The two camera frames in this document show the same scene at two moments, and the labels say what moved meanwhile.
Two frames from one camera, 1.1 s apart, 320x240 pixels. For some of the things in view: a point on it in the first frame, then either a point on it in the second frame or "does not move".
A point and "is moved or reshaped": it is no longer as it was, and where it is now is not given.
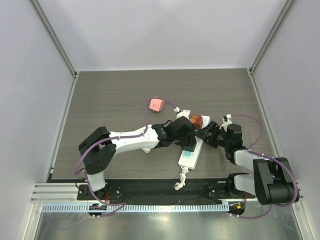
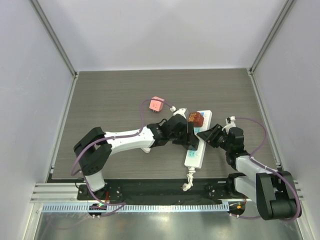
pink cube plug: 156,105 does not move
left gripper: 189,140 does not move
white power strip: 188,159 is moved or reshaped
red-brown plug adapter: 197,120 does not move
